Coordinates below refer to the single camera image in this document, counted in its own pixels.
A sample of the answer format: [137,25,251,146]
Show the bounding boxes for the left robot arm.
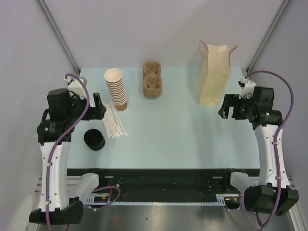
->
[29,89,106,227]

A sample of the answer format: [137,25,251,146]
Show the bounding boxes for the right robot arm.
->
[218,87,299,216]

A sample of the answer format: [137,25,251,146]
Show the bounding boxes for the pile of wrapped straws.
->
[102,103,128,139]

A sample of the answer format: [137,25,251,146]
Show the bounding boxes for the stack of black lids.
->
[84,128,105,151]

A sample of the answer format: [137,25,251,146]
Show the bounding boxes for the stack of paper cups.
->
[104,68,128,111]

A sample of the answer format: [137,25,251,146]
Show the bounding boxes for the brown paper bag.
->
[199,41,238,106]

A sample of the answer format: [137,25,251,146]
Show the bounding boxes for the cardboard cup carrier stack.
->
[142,61,162,98]

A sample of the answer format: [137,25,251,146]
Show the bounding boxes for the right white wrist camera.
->
[238,77,256,99]

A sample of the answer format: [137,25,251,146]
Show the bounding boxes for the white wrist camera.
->
[64,77,87,100]
[238,77,256,99]

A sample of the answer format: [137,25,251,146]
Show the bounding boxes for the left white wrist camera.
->
[64,77,87,100]

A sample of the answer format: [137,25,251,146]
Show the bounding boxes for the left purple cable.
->
[45,73,90,231]

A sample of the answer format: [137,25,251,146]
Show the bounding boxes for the purple cable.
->
[45,73,90,231]
[240,70,295,231]

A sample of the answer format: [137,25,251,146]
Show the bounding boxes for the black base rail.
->
[66,168,262,203]

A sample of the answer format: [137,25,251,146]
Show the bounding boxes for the white cable duct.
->
[85,194,241,205]

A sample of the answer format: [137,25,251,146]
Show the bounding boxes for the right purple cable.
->
[240,70,295,231]

